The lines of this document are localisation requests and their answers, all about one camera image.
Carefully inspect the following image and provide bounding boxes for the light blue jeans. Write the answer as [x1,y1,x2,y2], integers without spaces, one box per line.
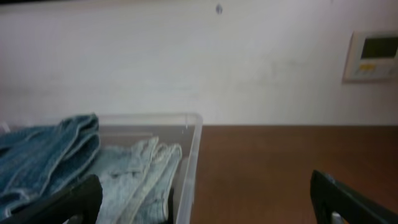
[86,137,182,223]

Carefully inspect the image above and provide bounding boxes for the white wall control panel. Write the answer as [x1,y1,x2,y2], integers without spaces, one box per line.
[342,30,397,83]

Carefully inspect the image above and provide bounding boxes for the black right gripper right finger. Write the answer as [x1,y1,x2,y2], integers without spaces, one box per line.
[310,170,397,224]

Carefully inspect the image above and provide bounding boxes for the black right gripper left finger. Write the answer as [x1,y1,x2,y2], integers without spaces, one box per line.
[1,175,103,224]

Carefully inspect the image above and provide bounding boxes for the clear plastic storage container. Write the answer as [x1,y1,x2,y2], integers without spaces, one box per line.
[1,114,201,223]

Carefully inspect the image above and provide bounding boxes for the dark blue jeans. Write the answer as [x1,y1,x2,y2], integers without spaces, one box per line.
[1,114,100,220]

